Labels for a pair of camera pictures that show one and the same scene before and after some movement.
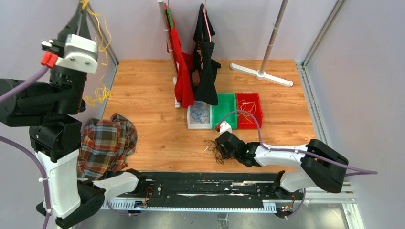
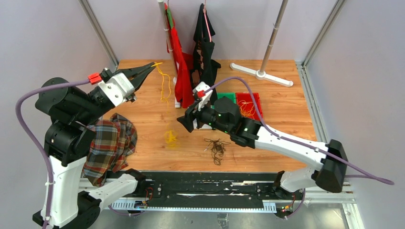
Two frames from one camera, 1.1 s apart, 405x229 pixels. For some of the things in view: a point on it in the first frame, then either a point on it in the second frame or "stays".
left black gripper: [72, 27] to [138, 79]
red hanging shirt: [184, 92] stays
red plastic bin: [250, 102] stays
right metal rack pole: [273, 34] stays
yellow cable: [246, 109] stays
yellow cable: [102, 94] to [170, 137]
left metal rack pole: [162, 4] stays
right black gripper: [226, 155] to [186, 120]
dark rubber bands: [218, 151] stays
